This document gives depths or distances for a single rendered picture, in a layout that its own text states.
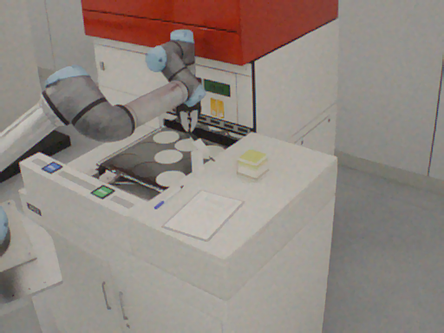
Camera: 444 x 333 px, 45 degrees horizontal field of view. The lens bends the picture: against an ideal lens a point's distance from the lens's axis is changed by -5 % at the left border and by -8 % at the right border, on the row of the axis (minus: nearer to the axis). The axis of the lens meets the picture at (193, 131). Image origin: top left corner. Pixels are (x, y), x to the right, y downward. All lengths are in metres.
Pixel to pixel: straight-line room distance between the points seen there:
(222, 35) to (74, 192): 0.70
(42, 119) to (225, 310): 0.71
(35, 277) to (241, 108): 0.92
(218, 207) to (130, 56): 0.92
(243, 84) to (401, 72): 1.54
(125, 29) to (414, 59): 1.73
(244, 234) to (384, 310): 1.33
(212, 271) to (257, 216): 0.21
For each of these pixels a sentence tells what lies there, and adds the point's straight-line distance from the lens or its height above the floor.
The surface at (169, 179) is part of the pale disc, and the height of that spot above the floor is 0.90.
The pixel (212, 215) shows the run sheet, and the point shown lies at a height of 0.97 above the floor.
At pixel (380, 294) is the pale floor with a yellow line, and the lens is 2.77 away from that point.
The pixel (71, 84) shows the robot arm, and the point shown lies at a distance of 1.49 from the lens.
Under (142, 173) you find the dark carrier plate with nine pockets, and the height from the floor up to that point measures 0.90.
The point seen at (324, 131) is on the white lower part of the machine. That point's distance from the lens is 2.57.
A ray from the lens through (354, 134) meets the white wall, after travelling 3.60.
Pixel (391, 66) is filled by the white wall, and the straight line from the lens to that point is 3.33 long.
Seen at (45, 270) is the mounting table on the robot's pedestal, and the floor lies 0.82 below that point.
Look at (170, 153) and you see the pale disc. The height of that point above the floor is 0.90.
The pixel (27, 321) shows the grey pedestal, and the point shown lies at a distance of 1.90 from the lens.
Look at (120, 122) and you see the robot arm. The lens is 1.49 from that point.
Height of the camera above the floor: 1.87
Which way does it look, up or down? 26 degrees down
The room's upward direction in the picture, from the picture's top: 4 degrees counter-clockwise
